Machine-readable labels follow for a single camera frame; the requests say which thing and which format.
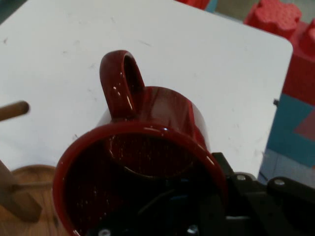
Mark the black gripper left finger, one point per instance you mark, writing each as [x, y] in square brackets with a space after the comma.
[211, 216]

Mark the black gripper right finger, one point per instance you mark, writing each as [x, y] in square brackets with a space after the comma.
[261, 204]

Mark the red ceramic mug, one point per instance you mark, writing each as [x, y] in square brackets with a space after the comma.
[157, 115]

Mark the teal foam block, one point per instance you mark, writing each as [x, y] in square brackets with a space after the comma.
[285, 123]

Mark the black table edge clip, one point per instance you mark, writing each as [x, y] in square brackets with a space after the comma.
[275, 102]

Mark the red foam block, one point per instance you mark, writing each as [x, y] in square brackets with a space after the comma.
[192, 3]
[302, 66]

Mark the wooden mug tree stand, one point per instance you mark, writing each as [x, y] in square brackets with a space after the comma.
[32, 177]

